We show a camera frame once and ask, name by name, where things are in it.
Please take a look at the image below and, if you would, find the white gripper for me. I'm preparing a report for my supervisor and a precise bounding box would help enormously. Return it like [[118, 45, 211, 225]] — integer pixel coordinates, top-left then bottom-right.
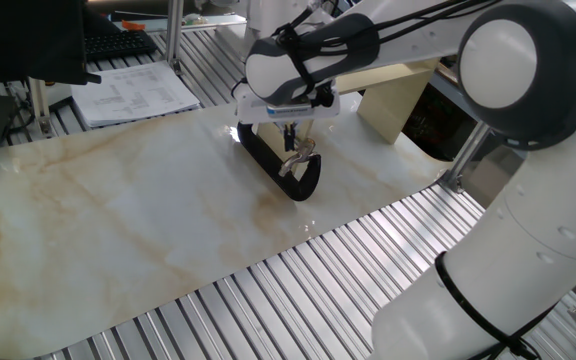
[[232, 91, 342, 153]]

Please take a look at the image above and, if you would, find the black C-clamp with steel screw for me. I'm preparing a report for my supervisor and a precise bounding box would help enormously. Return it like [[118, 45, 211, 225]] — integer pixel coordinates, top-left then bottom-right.
[[236, 121, 323, 203]]

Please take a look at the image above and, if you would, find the printed paper stack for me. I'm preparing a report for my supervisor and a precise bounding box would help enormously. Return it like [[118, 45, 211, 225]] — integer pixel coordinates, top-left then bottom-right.
[[70, 60, 203, 129]]

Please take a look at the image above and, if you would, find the marble pattern board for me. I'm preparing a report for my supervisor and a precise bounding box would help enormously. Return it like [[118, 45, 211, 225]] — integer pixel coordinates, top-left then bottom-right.
[[0, 92, 453, 360]]

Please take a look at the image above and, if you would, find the black keyboard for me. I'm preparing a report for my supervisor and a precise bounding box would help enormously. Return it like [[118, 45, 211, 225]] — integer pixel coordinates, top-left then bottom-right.
[[83, 29, 159, 64]]

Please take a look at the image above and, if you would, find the black monitor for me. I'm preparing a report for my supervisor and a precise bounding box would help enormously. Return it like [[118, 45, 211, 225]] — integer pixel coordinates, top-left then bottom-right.
[[0, 0, 103, 86]]

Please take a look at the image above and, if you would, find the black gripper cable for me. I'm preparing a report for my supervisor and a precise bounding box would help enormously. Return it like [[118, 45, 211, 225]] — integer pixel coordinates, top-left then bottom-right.
[[272, 0, 499, 109]]

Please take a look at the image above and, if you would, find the aluminium frame post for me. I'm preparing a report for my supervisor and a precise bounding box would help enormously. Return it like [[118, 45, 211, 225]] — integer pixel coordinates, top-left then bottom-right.
[[165, 0, 186, 76], [440, 119, 493, 194], [27, 77, 55, 137]]

